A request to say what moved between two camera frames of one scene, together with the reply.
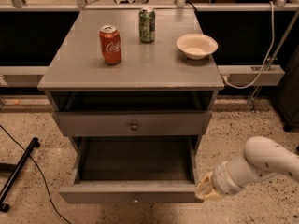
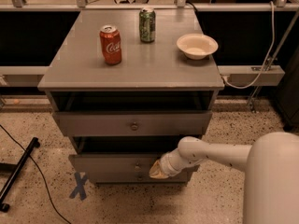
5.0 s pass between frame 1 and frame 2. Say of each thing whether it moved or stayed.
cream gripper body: moved
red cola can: stayed
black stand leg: stayed
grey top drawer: stayed
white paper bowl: stayed
